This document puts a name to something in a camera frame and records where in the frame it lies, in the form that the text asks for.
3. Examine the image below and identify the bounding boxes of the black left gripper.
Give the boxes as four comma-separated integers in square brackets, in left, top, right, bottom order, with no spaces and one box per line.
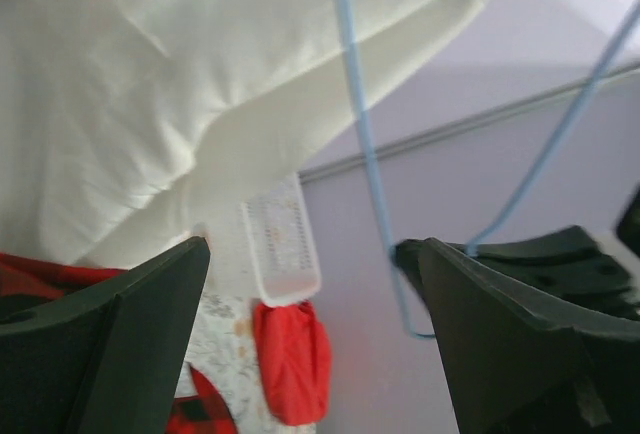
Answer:
[420,226,639,433]

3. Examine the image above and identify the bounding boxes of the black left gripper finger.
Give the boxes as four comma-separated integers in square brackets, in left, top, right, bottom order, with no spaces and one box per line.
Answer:
[0,235,211,434]

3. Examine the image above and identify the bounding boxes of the red black plaid shirt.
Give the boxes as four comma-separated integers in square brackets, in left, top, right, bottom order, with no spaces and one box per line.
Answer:
[0,252,239,434]

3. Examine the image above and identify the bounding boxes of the light blue wire hanger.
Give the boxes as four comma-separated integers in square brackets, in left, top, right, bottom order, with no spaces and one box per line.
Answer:
[327,0,640,340]

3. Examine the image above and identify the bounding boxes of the white long-sleeve shirt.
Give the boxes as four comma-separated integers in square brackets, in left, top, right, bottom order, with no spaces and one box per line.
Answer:
[1,0,488,267]

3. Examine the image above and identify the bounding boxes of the floral table cover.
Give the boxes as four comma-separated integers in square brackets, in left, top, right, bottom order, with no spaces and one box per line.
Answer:
[176,254,318,433]

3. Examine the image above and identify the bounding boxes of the red cloth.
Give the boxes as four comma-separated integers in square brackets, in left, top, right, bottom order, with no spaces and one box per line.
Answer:
[252,301,332,426]

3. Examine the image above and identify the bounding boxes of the white plastic basket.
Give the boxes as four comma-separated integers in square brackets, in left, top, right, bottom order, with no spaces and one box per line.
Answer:
[241,174,322,307]

